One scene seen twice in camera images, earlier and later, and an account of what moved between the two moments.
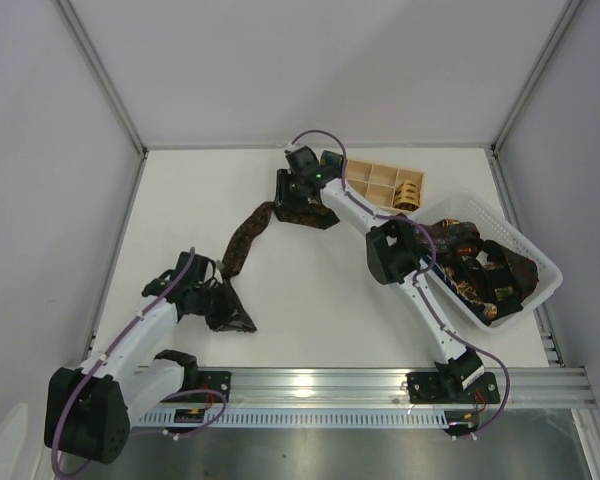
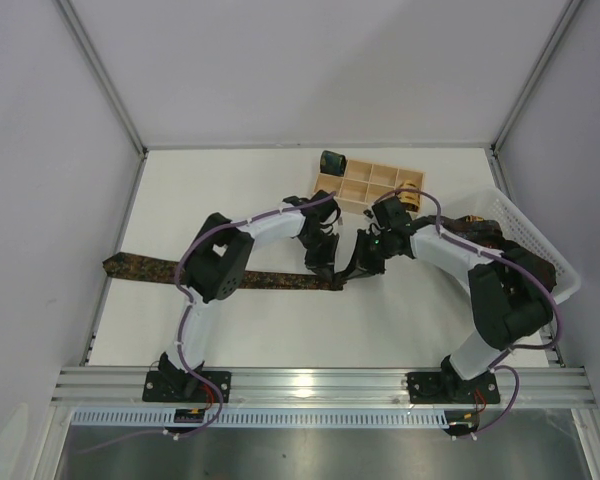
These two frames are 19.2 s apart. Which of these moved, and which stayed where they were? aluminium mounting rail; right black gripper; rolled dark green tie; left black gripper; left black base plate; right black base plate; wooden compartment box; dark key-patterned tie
Moved: left black gripper; dark key-patterned tie; right black gripper
Stayed: rolled dark green tie; left black base plate; wooden compartment box; aluminium mounting rail; right black base plate
